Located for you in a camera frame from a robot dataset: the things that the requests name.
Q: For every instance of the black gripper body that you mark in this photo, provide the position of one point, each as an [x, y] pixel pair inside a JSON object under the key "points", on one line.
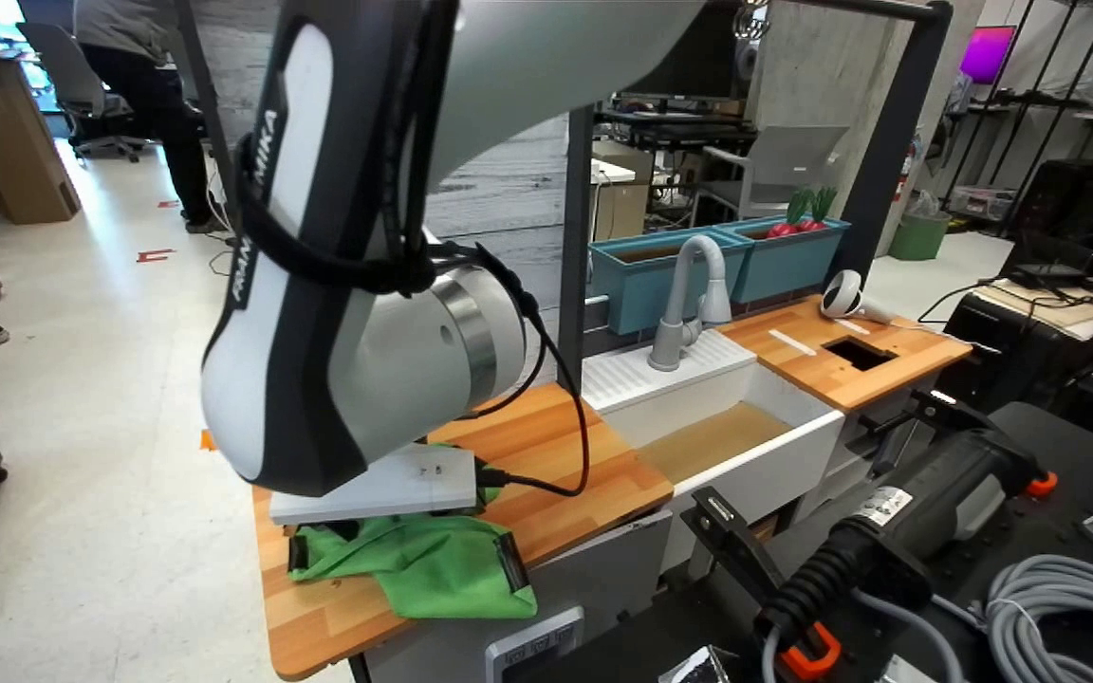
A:
{"points": [[341, 524]]}

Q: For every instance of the green cloth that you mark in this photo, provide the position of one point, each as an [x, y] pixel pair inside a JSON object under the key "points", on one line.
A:
{"points": [[436, 571]]}

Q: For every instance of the white black Franka arm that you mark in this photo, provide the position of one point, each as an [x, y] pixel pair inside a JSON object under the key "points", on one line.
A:
{"points": [[321, 381]]}

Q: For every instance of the wooden countertop slab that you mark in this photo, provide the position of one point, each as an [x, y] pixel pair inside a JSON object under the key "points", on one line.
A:
{"points": [[533, 440]]}

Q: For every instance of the white sink basin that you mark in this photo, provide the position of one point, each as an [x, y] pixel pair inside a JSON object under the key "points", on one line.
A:
{"points": [[646, 381]]}

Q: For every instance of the teal plastic bin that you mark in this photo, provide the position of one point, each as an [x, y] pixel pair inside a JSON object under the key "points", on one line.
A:
{"points": [[786, 270], [627, 291]]}

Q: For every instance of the white wood-print backdrop panel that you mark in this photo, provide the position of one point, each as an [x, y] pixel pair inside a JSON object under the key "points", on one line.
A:
{"points": [[514, 191]]}

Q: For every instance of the grey toy faucet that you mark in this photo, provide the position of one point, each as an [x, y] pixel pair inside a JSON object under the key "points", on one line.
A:
{"points": [[677, 316]]}

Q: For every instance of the person in dark trousers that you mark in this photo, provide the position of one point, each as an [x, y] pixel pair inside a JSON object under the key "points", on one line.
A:
{"points": [[153, 114]]}

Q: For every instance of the wooden countertop with cutout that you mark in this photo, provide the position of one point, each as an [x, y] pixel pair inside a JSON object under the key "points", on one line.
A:
{"points": [[786, 366]]}

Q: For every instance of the white stick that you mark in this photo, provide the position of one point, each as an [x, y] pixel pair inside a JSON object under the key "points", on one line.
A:
{"points": [[794, 344]]}

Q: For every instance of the red plastic item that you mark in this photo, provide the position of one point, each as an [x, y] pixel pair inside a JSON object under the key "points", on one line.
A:
{"points": [[793, 230]]}

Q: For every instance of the white black round object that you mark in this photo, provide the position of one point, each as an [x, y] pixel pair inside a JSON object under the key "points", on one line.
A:
{"points": [[839, 295]]}

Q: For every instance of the black bar clamp orange trigger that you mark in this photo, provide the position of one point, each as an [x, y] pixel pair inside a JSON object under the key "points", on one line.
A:
{"points": [[941, 507]]}

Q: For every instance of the green bucket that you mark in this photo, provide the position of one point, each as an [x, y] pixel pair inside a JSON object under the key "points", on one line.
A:
{"points": [[918, 238]]}

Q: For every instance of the wooden board with paper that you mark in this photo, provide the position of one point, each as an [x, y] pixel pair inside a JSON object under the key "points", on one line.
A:
{"points": [[1053, 310]]}

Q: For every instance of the light grey wrist camera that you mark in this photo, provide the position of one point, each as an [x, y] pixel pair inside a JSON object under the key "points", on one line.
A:
{"points": [[380, 486]]}

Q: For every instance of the black metal frame post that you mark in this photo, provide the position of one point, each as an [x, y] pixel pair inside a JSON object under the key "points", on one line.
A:
{"points": [[574, 251], [903, 125]]}

